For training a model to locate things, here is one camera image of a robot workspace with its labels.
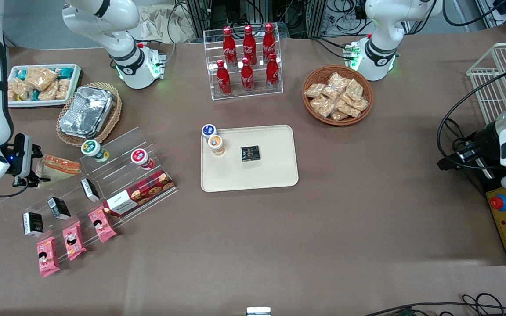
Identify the triangle sandwich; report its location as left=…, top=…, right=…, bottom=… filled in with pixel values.
left=35, top=154, right=81, bottom=190

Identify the small black white box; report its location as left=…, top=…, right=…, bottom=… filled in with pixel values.
left=47, top=197, right=72, bottom=221
left=80, top=177, right=101, bottom=203
left=22, top=212, right=45, bottom=238

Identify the red cola bottle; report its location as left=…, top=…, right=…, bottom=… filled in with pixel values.
left=223, top=26, right=237, bottom=66
left=265, top=53, right=280, bottom=91
left=216, top=60, right=232, bottom=96
left=242, top=25, right=257, bottom=65
left=240, top=57, right=255, bottom=93
left=262, top=23, right=276, bottom=62

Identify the pink snack packet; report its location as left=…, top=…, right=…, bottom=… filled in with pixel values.
left=62, top=220, right=87, bottom=262
left=87, top=206, right=117, bottom=244
left=36, top=236, right=61, bottom=278

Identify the cream plastic tray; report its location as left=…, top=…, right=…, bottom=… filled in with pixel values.
left=200, top=125, right=299, bottom=193

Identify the aluminium frame corner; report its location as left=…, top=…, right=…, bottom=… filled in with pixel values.
left=474, top=0, right=506, bottom=32

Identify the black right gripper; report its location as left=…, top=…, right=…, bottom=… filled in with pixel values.
left=11, top=144, right=52, bottom=188

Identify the black coiled power cable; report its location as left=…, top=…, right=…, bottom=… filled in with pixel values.
left=448, top=118, right=471, bottom=153

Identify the round brown wicker basket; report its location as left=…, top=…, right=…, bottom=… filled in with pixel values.
left=302, top=65, right=374, bottom=126

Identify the red lid cup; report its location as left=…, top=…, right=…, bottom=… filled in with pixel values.
left=130, top=148, right=155, bottom=171

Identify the black cable on table edge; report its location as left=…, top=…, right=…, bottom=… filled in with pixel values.
left=362, top=292, right=506, bottom=316

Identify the crumpled clear plastic sheet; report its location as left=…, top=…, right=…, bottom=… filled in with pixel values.
left=137, top=4, right=197, bottom=44

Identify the small black snack packet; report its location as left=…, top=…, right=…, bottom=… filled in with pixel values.
left=241, top=145, right=260, bottom=162

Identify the oval tan wicker basket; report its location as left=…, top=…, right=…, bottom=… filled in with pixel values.
left=56, top=82, right=123, bottom=147

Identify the red plaid cookie box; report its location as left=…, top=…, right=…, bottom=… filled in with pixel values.
left=103, top=170, right=176, bottom=218

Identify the aluminium frame with cables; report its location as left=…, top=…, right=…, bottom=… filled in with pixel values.
left=185, top=0, right=368, bottom=40

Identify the white wire basket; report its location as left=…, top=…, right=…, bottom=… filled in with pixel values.
left=465, top=42, right=506, bottom=126

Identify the clear acrylic bottle rack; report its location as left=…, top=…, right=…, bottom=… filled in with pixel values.
left=203, top=23, right=284, bottom=101

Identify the green lid cup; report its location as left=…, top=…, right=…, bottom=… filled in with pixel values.
left=81, top=139, right=110, bottom=163

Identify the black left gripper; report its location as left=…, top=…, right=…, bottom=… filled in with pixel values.
left=437, top=124, right=501, bottom=172

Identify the long black looping cable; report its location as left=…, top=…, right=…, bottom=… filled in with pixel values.
left=436, top=69, right=506, bottom=172

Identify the clear acrylic stepped shelf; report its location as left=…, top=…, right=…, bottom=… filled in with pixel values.
left=0, top=126, right=179, bottom=265

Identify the orange lid cup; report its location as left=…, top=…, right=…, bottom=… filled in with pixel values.
left=208, top=135, right=226, bottom=157

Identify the white rectangular snack tray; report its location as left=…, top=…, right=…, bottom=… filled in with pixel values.
left=7, top=64, right=82, bottom=108

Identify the aluminium foil container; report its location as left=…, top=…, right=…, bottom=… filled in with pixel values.
left=58, top=86, right=114, bottom=137

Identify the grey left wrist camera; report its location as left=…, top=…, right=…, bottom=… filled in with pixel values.
left=456, top=146, right=480, bottom=164

